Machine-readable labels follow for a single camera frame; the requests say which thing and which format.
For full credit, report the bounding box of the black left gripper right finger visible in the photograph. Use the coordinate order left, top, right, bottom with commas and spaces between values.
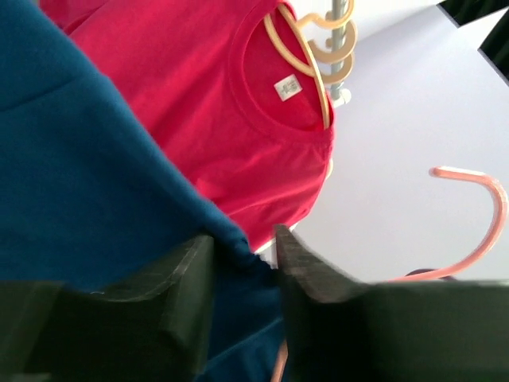
275, 225, 508, 381

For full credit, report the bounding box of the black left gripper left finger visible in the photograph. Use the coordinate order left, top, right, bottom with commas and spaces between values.
1, 236, 215, 381

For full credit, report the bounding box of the blue t shirt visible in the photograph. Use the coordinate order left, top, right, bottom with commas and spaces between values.
1, 1, 289, 381

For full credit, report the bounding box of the white metal clothes rack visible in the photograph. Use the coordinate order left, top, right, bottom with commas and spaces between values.
329, 0, 350, 107

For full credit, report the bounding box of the wooden hanger with red shirt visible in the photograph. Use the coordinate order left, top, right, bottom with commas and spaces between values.
262, 0, 356, 129

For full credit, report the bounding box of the red t shirt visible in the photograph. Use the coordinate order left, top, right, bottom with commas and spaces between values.
40, 1, 334, 250

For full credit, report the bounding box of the pink wire hanger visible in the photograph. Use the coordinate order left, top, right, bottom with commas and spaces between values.
272, 166, 509, 382

